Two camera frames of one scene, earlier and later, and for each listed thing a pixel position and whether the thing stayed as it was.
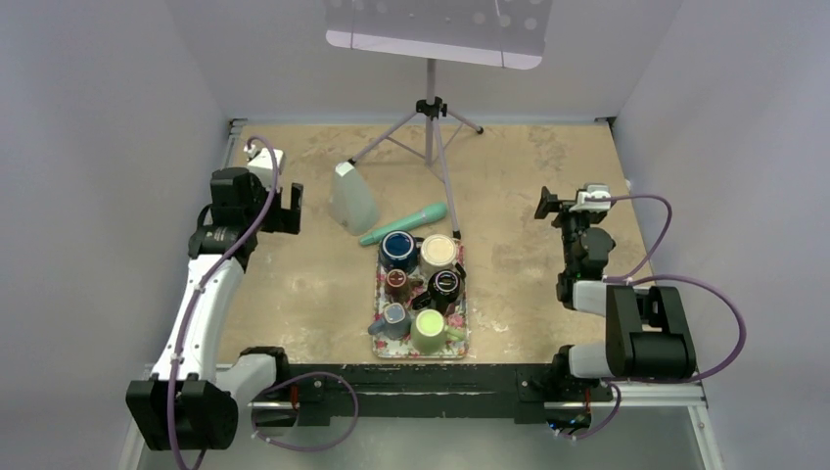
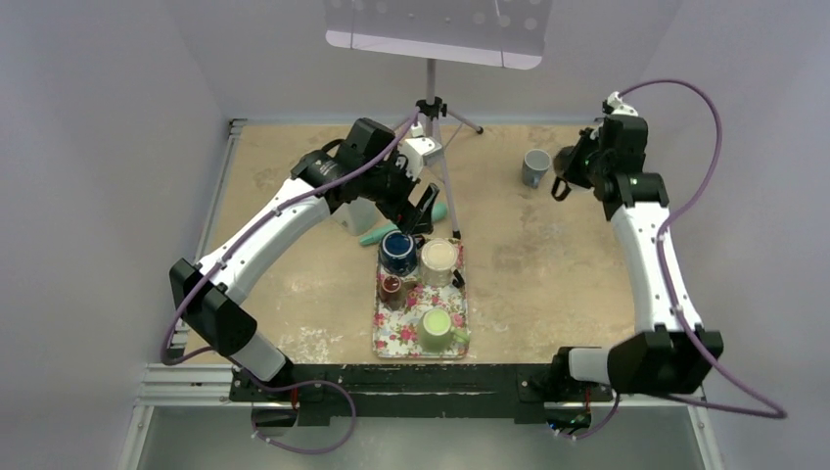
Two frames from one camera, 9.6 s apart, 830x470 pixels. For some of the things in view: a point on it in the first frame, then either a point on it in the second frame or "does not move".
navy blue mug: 398,250 does not move
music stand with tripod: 504,33 does not move
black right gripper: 549,203 -> 587,141
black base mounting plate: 330,395 does not move
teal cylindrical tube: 434,211 does not move
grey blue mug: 394,325 -> 536,164
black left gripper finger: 288,220 -> 422,222
